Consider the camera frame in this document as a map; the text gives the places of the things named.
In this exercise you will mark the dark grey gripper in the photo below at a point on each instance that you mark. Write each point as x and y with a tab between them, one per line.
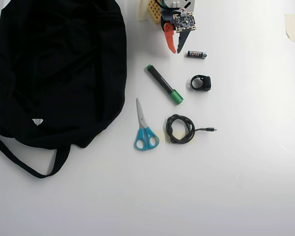
169	33

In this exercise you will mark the green capped black marker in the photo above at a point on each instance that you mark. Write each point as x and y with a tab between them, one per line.
162	82

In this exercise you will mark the black fabric bag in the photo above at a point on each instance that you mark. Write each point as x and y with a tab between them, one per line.
59	73

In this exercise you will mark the dark AA battery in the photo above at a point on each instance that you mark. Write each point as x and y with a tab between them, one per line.
195	54

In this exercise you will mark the yellow perforated plastic block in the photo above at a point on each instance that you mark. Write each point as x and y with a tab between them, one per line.
153	11

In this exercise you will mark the bare camera circuit board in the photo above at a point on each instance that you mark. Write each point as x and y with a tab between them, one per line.
184	22

